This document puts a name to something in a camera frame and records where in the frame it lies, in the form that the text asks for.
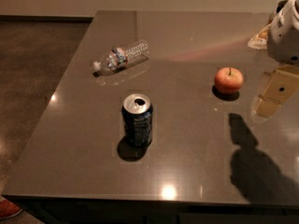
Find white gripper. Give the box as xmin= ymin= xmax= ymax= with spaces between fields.
xmin=254 ymin=0 xmax=299 ymax=118

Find blue pepsi soda can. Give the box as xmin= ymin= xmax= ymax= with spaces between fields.
xmin=121 ymin=93 xmax=153 ymax=147

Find snack packet at table edge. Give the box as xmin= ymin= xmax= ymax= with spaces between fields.
xmin=248 ymin=25 xmax=270 ymax=49

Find red apple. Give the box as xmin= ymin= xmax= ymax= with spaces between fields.
xmin=214 ymin=67 xmax=244 ymax=94

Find clear plastic water bottle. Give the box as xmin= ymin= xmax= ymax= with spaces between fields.
xmin=93 ymin=39 xmax=149 ymax=77

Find red shoe on floor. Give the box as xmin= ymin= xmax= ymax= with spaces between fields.
xmin=0 ymin=200 xmax=22 ymax=220

